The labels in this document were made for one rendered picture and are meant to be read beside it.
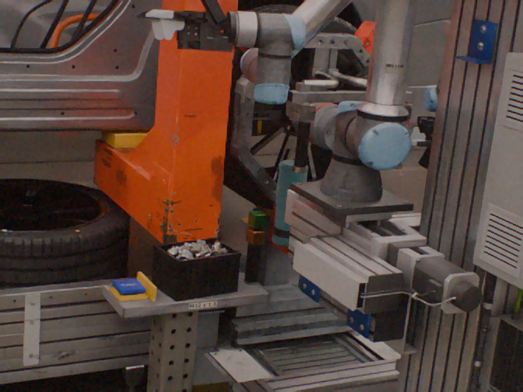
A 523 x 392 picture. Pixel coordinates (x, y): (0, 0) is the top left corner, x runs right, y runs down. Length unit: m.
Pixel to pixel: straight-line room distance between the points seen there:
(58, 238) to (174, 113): 0.52
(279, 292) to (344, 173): 1.08
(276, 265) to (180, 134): 0.82
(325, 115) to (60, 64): 0.84
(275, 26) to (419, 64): 1.67
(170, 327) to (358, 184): 0.68
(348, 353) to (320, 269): 1.18
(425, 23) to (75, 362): 1.77
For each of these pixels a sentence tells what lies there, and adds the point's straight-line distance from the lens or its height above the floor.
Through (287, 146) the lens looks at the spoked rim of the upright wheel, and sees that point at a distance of 3.18.
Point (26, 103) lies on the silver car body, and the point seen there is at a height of 0.83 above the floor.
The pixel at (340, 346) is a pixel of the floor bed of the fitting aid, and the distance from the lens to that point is 3.43.
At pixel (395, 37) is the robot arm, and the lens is 2.18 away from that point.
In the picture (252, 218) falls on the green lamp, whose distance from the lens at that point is 2.71.
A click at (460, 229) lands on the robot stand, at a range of 2.29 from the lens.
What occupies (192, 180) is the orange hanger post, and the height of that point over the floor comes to 0.72.
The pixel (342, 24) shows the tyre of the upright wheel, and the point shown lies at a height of 1.15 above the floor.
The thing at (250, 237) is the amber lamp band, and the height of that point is 0.59.
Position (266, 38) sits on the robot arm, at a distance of 2.10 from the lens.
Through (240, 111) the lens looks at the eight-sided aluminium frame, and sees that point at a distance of 2.97.
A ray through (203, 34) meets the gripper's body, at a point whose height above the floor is 1.20.
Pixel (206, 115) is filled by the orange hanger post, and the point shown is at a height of 0.91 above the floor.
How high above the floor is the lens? 1.45
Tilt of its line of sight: 16 degrees down
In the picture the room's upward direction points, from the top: 6 degrees clockwise
